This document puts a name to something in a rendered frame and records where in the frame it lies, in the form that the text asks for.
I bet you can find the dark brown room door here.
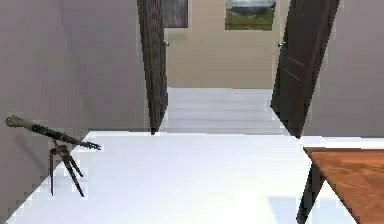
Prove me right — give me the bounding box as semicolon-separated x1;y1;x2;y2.
136;0;169;136
270;0;342;139

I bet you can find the dark grey framed picture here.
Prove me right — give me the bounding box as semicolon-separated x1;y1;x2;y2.
161;0;190;29

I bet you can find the green landscape framed picture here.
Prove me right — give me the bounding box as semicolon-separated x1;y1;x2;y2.
224;0;277;32

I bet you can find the dark telescope on tripod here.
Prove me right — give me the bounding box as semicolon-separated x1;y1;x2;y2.
5;115;102;198

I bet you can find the brown wooden table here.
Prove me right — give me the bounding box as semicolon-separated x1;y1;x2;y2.
295;146;384;224

